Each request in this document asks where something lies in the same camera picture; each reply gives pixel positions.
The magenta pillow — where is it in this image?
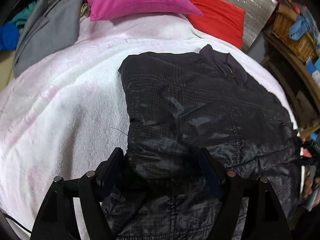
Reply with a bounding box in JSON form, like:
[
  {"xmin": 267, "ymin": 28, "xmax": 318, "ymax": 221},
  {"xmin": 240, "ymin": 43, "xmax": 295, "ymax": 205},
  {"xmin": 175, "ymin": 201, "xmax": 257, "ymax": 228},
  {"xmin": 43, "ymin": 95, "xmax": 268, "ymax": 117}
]
[{"xmin": 86, "ymin": 0, "xmax": 203, "ymax": 21}]

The wooden side table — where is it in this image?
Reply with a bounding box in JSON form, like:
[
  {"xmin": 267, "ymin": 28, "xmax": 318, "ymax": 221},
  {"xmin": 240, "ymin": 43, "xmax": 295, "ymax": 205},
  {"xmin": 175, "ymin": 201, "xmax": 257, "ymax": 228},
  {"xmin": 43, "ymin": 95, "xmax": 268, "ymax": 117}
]
[{"xmin": 261, "ymin": 29, "xmax": 319, "ymax": 138}]

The black quilted jacket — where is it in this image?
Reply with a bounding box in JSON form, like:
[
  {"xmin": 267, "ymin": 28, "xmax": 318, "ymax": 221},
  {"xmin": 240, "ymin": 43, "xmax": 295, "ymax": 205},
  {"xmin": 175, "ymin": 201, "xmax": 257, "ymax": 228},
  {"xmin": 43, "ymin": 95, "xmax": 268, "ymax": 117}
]
[{"xmin": 102, "ymin": 46, "xmax": 301, "ymax": 239}]

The teal garment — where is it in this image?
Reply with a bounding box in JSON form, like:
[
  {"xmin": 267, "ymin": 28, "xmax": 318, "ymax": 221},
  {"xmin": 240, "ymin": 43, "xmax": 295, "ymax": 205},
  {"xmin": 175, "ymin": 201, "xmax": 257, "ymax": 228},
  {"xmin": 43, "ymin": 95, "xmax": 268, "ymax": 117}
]
[{"xmin": 10, "ymin": 2, "xmax": 37, "ymax": 29}]

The grey blazer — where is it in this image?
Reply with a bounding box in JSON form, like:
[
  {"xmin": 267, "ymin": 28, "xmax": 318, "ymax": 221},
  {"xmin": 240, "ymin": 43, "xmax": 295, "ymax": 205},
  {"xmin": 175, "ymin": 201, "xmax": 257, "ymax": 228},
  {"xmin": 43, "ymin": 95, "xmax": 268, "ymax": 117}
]
[{"xmin": 13, "ymin": 0, "xmax": 82, "ymax": 77}]

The wicker basket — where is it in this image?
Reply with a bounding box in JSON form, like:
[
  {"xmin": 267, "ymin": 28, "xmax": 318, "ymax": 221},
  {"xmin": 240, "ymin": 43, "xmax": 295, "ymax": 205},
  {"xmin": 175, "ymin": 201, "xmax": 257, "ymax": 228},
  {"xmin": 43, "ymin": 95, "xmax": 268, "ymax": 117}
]
[{"xmin": 271, "ymin": 13, "xmax": 318, "ymax": 63}]

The blue cloth in basket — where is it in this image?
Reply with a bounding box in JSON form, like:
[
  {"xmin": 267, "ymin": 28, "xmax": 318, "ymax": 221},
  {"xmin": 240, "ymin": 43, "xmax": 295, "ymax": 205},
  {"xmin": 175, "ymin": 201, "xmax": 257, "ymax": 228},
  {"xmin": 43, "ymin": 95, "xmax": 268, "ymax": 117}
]
[{"xmin": 289, "ymin": 15, "xmax": 313, "ymax": 41}]

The white bed blanket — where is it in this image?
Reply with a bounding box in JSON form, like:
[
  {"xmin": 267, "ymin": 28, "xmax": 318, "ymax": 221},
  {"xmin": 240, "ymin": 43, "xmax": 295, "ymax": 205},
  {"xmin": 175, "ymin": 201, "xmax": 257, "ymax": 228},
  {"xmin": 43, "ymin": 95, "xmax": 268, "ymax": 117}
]
[{"xmin": 1, "ymin": 14, "xmax": 289, "ymax": 239}]

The blue garment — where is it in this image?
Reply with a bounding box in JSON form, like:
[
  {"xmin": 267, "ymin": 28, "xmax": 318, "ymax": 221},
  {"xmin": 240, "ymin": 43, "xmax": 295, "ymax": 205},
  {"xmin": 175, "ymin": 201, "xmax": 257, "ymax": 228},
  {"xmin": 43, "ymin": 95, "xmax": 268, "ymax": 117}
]
[{"xmin": 0, "ymin": 23, "xmax": 20, "ymax": 51}]

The red pillow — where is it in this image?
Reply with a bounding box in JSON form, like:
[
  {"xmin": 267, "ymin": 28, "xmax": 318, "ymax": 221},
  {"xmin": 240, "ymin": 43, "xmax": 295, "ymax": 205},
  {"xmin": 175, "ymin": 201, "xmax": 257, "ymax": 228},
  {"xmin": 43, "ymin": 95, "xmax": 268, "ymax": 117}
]
[{"xmin": 188, "ymin": 0, "xmax": 246, "ymax": 49}]

